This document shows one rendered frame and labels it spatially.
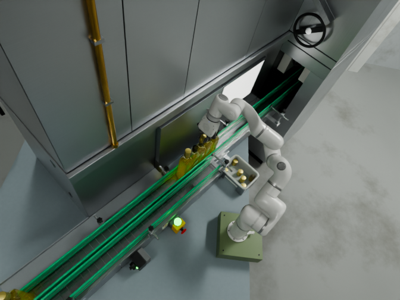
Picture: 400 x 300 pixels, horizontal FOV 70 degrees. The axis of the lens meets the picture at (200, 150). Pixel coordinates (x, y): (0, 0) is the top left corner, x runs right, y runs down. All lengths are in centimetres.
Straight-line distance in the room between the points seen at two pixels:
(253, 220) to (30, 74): 112
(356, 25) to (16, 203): 219
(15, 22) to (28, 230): 134
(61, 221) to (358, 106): 365
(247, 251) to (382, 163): 246
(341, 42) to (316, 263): 185
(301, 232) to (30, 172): 227
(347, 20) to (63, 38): 154
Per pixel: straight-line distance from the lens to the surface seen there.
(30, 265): 170
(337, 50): 202
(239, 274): 180
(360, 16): 192
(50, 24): 80
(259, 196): 147
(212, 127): 147
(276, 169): 143
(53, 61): 85
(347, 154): 364
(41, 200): 195
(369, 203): 345
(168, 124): 143
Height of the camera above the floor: 246
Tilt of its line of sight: 57 degrees down
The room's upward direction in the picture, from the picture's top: 17 degrees clockwise
